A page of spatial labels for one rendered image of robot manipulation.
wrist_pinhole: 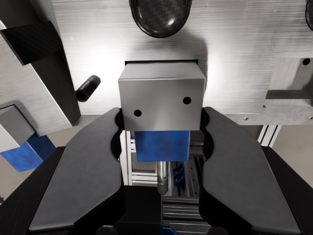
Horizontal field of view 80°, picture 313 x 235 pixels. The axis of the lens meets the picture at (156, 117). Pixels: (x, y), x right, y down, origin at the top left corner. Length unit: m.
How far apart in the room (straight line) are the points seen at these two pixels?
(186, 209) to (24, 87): 0.47
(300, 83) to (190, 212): 0.43
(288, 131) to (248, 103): 1.33
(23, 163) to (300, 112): 0.36
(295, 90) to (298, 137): 1.35
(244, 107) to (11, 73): 0.21
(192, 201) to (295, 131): 1.08
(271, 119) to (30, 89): 0.29
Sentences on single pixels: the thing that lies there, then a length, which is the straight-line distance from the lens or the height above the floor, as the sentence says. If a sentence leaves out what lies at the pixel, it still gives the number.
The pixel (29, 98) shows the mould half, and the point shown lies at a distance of 0.23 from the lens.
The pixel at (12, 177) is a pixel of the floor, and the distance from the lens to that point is 1.98.
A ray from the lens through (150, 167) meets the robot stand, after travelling 1.17.
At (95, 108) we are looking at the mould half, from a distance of 0.16.
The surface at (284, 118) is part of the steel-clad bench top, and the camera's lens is 0.31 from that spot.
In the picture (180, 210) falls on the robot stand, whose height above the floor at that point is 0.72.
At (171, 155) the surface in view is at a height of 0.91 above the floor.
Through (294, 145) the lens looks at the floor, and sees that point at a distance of 1.60.
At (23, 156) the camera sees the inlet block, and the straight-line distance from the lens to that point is 0.27.
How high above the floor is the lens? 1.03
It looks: 59 degrees down
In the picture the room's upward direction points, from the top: 177 degrees counter-clockwise
